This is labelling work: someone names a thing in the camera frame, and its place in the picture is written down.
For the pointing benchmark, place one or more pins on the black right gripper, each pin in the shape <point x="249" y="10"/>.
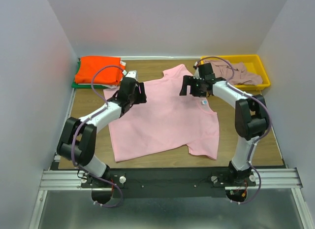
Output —
<point x="188" y="81"/>

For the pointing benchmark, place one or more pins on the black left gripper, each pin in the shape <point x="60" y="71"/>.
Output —
<point x="141" y="95"/>

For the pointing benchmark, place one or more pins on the pink t shirt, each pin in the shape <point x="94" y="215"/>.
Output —
<point x="166" y="121"/>

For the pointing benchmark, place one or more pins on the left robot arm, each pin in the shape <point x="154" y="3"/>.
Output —
<point x="78" y="138"/>

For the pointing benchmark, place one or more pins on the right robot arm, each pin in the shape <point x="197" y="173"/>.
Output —
<point x="252" y="120"/>

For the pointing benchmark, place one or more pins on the crumpled mauve t shirt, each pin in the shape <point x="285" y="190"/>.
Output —
<point x="241" y="75"/>

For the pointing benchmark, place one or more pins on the folded orange t shirt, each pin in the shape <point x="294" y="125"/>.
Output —
<point x="111" y="61"/>

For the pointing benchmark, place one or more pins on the yellow plastic bin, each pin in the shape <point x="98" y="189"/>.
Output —
<point x="253" y="65"/>

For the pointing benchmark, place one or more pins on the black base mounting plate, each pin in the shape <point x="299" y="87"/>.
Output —
<point x="172" y="183"/>

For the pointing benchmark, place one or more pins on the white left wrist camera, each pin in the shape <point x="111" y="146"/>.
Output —
<point x="132" y="74"/>

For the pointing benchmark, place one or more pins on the aluminium frame rail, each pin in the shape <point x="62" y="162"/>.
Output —
<point x="271" y="178"/>

